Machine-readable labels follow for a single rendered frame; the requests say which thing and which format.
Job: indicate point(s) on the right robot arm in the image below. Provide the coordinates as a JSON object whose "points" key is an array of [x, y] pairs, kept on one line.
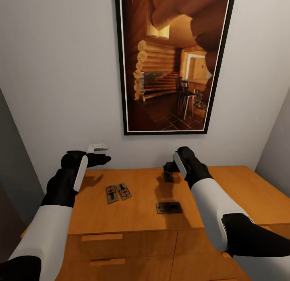
{"points": [[261, 253]]}

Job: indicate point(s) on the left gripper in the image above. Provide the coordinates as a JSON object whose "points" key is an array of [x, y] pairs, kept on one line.
{"points": [[99, 159]]}

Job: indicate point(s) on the mousetrap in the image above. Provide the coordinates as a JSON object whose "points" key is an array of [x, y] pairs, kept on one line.
{"points": [[123, 191], [168, 207], [112, 195], [168, 177]]}

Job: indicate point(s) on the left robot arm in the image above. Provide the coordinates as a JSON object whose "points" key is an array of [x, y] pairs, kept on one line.
{"points": [[39, 255]]}

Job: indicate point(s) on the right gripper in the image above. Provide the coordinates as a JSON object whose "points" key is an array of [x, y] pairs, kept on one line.
{"points": [[170, 167]]}

